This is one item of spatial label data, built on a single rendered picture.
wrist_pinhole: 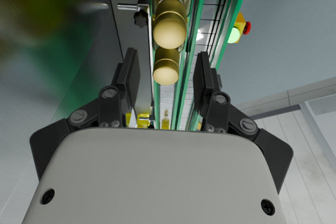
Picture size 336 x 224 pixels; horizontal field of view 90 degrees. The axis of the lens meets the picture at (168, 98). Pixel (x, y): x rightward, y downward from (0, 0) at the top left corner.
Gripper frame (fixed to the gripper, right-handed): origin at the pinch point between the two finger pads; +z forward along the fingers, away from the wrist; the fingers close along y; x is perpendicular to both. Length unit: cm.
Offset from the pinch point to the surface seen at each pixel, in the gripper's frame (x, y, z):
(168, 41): -0.6, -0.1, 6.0
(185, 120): -64, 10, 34
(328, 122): -166, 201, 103
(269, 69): -54, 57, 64
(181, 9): 1.4, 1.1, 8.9
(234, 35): -17.9, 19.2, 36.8
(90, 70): -13.6, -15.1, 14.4
